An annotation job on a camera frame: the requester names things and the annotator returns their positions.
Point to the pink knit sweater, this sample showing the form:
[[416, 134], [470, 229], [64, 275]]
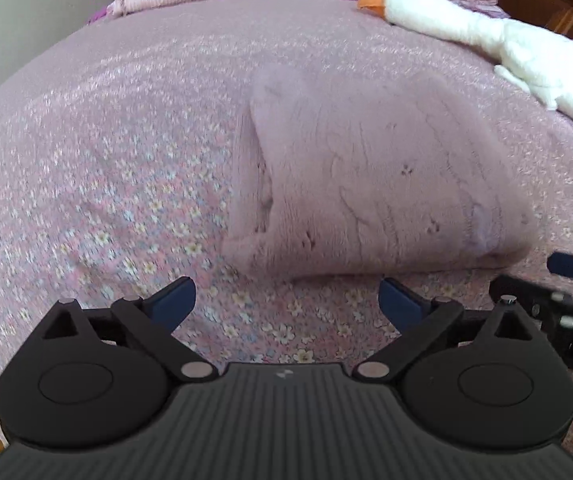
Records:
[[376, 175]]

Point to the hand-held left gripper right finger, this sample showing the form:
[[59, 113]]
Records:
[[399, 305]]

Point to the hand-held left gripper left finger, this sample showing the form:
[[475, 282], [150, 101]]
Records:
[[174, 305]]

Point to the pink floral bed sheet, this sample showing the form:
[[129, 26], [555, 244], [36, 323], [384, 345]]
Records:
[[116, 160]]

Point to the white goose plush toy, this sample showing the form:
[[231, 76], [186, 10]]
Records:
[[516, 55]]

